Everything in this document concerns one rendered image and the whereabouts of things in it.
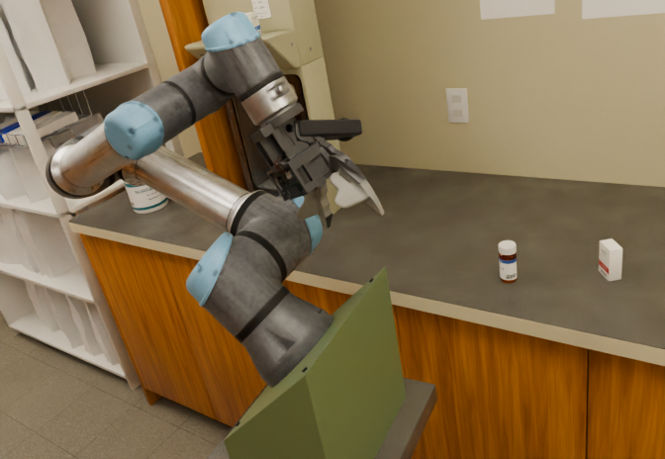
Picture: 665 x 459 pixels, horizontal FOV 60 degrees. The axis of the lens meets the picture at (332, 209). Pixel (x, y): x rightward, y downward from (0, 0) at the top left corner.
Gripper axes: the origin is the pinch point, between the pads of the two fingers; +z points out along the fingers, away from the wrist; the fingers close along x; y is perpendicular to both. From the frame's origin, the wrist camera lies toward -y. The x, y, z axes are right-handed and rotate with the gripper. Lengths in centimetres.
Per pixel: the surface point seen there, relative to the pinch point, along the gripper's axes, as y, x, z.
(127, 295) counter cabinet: 5, -158, 7
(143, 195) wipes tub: -15, -133, -21
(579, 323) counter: -32, 0, 46
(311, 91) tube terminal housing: -51, -63, -21
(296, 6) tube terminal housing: -55, -54, -42
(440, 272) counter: -34, -33, 33
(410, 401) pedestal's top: 3.3, -11.7, 35.6
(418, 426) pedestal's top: 6.6, -8.1, 37.7
